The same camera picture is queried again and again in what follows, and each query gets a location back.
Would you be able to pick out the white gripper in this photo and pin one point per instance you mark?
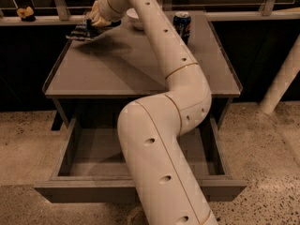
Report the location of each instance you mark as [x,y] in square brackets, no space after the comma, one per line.
[103,3]

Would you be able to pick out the blue chip bag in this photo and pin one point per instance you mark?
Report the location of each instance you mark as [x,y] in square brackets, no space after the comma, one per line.
[86,31]

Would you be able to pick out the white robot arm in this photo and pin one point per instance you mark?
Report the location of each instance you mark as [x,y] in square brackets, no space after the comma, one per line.
[149,127]

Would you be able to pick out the grey cabinet with top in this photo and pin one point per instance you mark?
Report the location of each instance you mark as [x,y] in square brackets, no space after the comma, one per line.
[121,64]

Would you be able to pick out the open grey top drawer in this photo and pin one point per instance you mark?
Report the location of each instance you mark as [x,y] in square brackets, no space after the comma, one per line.
[91,167]

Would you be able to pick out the white ceramic bowl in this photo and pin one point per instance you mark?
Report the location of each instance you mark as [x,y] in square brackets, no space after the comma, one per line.
[134,19]

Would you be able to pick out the metal window railing ledge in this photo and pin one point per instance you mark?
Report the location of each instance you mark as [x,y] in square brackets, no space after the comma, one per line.
[72,11]

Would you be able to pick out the small yellow object on ledge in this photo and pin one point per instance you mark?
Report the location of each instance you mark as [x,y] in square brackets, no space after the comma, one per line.
[26,14]

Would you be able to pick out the blue soda can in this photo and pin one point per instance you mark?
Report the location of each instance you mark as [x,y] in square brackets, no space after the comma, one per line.
[182,22]

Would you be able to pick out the white diagonal pole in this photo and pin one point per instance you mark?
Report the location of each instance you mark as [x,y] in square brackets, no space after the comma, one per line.
[284,78]

